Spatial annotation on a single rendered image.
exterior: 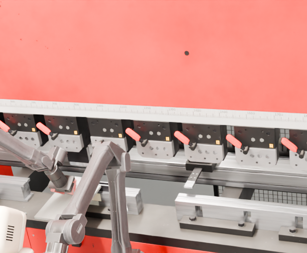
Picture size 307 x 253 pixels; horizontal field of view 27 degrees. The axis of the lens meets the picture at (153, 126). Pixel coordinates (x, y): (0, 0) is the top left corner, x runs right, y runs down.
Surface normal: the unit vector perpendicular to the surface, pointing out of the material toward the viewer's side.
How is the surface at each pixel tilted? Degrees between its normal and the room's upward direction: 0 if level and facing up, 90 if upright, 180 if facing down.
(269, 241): 0
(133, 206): 90
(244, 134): 90
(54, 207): 0
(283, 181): 90
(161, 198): 0
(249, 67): 90
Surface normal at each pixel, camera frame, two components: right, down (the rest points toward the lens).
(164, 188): -0.12, -0.88
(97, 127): -0.35, 0.47
